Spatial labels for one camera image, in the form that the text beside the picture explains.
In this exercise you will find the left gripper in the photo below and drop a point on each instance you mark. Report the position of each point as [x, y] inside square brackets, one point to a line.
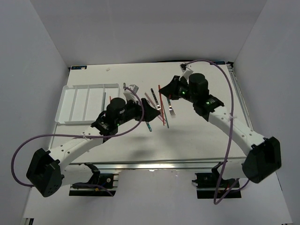
[150, 113]

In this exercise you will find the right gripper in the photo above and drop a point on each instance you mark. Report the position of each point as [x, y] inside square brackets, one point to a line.
[170, 89]

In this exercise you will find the teal chopstick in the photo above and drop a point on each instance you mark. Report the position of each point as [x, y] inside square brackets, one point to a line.
[104, 99]
[165, 115]

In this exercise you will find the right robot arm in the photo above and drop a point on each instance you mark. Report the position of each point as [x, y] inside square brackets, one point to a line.
[263, 155]

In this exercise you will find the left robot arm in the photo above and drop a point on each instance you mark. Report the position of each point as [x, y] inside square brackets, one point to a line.
[51, 169]

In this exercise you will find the right blue table label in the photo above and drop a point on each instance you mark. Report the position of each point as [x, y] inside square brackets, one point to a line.
[217, 63]

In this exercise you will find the blue table label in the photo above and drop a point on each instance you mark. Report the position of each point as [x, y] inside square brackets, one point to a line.
[217, 63]
[79, 67]

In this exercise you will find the white divided plastic tray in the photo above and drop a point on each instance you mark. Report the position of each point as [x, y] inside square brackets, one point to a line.
[82, 104]

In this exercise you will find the left blue table label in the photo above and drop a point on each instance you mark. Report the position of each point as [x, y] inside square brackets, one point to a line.
[79, 67]

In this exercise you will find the black handled fork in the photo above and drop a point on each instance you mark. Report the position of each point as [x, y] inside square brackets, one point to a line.
[156, 102]

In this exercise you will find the pink handled spoon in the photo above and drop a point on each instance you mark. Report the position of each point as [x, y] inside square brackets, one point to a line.
[161, 118]

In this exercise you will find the teal handled fork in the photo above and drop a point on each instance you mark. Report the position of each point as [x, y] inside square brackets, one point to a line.
[171, 110]

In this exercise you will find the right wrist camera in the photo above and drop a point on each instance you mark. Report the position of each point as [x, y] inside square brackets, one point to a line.
[186, 71]

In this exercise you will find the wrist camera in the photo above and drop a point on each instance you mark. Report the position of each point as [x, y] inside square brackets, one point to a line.
[130, 92]
[186, 71]

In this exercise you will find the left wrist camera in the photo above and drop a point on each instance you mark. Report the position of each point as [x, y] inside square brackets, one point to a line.
[130, 92]

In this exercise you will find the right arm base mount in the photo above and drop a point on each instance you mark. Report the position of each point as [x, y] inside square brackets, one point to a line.
[206, 182]

